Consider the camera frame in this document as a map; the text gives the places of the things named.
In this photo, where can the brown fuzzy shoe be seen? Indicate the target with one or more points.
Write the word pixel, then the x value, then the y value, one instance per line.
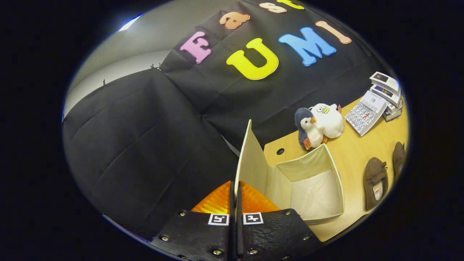
pixel 375 174
pixel 398 159

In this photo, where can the white book with blue picture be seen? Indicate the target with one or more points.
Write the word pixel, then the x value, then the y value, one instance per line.
pixel 388 95

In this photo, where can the white duck plush toy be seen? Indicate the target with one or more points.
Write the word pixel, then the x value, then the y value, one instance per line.
pixel 328 121

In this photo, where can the black backdrop cloth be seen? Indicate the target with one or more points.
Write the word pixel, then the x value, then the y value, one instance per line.
pixel 145 145

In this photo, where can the white paperback book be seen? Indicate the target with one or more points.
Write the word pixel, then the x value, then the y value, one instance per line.
pixel 393 108

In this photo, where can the grey penguin plush toy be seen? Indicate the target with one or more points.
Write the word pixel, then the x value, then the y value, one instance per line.
pixel 310 130

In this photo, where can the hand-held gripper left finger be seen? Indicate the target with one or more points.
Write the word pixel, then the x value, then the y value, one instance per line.
pixel 203 235

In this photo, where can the grey patterned cover book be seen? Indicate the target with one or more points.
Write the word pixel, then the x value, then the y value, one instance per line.
pixel 364 114

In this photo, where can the dark cover book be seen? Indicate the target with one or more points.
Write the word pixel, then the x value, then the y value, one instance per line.
pixel 393 116

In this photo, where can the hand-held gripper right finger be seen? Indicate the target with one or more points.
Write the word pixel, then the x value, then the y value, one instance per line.
pixel 272 235

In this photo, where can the beige fabric storage box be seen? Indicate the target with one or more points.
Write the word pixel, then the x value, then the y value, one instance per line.
pixel 315 195

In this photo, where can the large ceiling light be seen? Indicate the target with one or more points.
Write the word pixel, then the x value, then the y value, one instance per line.
pixel 129 23

